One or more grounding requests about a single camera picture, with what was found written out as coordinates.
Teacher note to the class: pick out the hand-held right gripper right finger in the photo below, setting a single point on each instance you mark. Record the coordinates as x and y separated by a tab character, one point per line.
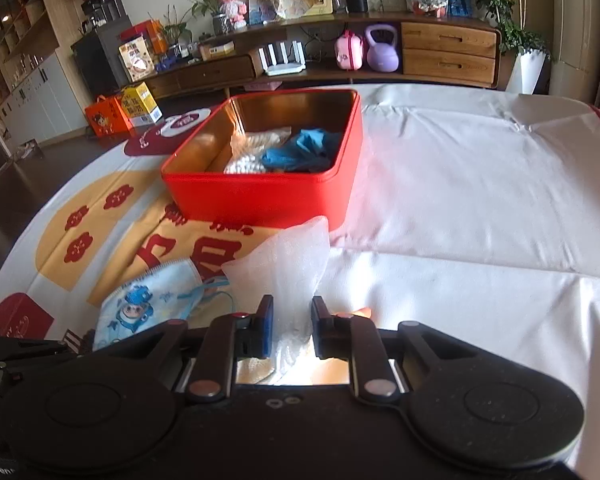
320	327

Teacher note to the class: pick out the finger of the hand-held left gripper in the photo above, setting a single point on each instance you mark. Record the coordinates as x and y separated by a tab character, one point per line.
25	349

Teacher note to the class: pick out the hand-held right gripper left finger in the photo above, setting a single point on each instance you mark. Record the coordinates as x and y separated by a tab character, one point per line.
265	327

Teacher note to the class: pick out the white foam bag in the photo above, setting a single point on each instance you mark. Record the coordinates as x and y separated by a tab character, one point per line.
285	270

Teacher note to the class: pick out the red tin box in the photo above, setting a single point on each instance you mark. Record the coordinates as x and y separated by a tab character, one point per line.
260	200

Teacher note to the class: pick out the blue cartoon face mask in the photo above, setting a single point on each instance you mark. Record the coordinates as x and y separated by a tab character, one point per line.
140	300

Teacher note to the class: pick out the white knitted cloth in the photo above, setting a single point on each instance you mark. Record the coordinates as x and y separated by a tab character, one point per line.
252	155

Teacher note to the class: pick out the blue cloth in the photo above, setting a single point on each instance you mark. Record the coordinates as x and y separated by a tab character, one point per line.
305	150

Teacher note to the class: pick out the white sheet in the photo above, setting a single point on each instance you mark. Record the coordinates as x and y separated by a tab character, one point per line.
455	185

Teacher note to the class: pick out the pair of shoes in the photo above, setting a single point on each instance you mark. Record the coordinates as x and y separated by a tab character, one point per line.
27	147

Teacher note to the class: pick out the orange gift box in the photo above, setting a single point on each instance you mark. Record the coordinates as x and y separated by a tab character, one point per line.
107	115

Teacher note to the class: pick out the yellow carton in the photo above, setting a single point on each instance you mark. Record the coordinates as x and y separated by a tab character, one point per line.
142	105

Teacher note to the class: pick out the white router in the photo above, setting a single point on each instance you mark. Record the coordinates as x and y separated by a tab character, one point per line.
282	60

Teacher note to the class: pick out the pink backpack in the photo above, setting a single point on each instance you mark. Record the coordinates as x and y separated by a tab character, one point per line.
349	50

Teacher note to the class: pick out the purple kettlebell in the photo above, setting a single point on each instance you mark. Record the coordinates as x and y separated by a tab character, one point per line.
382	55

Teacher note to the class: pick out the small yellow and white box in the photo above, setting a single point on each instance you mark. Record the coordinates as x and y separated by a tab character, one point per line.
215	50

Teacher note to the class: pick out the blue toy car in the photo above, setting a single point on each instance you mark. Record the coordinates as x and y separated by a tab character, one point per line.
167	62

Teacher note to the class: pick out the yellow snack box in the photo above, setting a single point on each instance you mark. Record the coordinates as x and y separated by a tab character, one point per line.
137	60

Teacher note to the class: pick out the black cabinet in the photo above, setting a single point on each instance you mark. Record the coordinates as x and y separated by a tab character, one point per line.
97	60

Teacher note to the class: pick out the potted plant in dark vase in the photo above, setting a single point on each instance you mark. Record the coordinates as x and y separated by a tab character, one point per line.
222	22

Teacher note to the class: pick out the small green potted plant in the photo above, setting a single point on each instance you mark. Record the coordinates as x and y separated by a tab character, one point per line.
175	30

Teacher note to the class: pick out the wooden TV cabinet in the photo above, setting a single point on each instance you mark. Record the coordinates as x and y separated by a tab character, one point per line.
450	40

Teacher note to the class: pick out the framed picture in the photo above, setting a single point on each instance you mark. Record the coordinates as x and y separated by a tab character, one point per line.
257	5

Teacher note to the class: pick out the white planter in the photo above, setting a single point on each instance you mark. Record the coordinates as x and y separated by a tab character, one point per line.
527	72

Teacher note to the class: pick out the pink doll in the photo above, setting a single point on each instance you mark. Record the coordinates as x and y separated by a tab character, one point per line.
230	0

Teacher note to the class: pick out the black coffee maker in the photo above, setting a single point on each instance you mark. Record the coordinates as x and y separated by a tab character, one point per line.
102	7

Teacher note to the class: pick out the tall green plant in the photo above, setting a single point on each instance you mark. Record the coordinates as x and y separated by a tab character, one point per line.
505	10

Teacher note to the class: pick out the wall shelf cabinet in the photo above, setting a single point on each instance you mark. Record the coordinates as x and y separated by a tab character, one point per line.
15	60

